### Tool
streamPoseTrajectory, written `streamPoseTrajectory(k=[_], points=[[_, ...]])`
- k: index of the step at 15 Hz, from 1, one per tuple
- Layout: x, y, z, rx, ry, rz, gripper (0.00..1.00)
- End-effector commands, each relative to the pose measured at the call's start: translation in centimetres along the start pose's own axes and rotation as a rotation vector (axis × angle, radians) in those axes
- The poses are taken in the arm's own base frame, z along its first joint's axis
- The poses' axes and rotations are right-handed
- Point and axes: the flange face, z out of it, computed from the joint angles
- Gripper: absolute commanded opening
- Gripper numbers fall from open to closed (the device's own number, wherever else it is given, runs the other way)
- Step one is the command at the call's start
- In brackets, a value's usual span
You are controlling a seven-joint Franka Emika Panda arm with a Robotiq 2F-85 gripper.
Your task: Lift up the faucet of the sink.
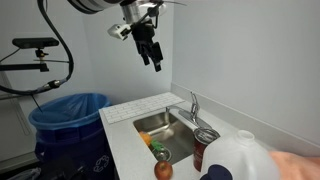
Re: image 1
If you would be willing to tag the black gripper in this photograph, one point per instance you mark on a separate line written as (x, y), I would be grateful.
(142, 34)

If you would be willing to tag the chrome sink faucet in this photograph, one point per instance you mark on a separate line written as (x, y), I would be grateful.
(192, 114)

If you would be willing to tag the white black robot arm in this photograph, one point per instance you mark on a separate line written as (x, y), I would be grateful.
(141, 20)

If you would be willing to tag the orange toy in sink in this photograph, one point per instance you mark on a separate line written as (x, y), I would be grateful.
(145, 137)

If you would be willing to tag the stainless steel sink basin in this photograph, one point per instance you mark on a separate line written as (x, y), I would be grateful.
(171, 132)

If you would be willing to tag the green toy in sink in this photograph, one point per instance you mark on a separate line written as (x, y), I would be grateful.
(156, 145)

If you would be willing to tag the white brick pattern mat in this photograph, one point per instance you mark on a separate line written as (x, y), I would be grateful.
(120, 112)

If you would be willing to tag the dark red tumbler cup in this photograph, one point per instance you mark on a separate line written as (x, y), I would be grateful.
(202, 138)

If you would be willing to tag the blue bin liner bag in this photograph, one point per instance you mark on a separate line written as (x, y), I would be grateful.
(69, 111)

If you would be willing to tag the red apple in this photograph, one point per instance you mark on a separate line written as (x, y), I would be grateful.
(163, 170)

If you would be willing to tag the blue recycling bin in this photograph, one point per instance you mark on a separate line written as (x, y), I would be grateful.
(87, 146)

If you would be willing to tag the clear plastic milk jug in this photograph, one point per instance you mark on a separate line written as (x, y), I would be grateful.
(242, 156)

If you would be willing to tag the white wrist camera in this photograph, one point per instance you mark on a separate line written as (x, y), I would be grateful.
(119, 31)

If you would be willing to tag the black camera on stand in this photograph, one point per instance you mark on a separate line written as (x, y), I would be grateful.
(40, 43)

